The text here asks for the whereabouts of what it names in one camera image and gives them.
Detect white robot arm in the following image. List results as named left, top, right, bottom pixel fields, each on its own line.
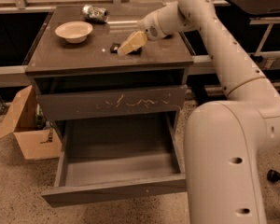
left=118, top=0, right=280, bottom=224

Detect grey drawer cabinet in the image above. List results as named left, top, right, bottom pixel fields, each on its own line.
left=26, top=3, right=191, bottom=134

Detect black side table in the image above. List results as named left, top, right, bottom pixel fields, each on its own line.
left=216, top=0, right=280, bottom=63

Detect closed scratched grey drawer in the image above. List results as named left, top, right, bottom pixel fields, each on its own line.
left=36, top=85, right=187, bottom=120

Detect crushed green soda can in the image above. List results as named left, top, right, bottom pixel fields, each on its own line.
left=81, top=5, right=109, bottom=23

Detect bottle in cardboard box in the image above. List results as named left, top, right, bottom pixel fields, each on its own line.
left=35, top=105, right=46, bottom=130

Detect black office chair caster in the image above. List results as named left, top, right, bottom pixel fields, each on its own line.
left=267, top=170, right=280, bottom=183

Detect open grey drawer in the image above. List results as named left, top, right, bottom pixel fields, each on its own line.
left=42, top=112, right=186, bottom=207

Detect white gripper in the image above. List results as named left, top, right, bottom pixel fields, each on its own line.
left=118, top=11, right=164, bottom=55

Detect cardboard box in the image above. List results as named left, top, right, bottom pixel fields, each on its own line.
left=0, top=86, right=62, bottom=160

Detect white ceramic bowl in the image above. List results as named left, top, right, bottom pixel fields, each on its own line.
left=55, top=21, right=92, bottom=44

